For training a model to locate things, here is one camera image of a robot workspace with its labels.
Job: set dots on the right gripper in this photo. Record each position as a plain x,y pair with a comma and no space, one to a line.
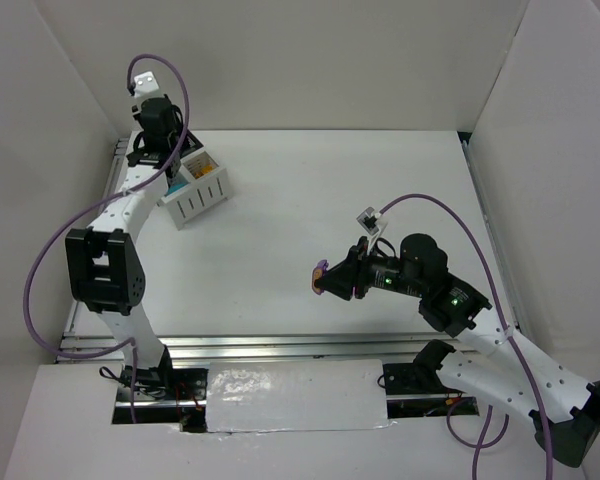
358,273

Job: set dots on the yellow rounded lego brick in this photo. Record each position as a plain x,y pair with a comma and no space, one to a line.
203,171

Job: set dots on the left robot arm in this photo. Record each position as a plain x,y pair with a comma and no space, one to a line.
105,270

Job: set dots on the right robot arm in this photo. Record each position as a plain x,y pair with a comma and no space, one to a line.
560,407

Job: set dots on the white foam board front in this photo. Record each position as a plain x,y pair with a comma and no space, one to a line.
299,396

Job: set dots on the white slotted container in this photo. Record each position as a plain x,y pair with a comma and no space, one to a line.
201,194

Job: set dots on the black slotted container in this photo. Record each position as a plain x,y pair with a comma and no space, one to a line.
190,144

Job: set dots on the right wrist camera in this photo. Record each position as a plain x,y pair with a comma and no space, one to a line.
372,222

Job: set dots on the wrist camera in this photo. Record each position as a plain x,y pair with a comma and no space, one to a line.
144,86
372,222

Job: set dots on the aluminium table rail front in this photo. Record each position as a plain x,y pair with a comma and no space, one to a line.
202,349

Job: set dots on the aluminium rail right side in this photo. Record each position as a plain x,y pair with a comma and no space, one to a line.
464,138

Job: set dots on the aluminium rail left side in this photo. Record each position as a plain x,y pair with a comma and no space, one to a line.
83,246

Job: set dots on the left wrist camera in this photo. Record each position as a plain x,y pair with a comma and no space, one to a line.
144,86

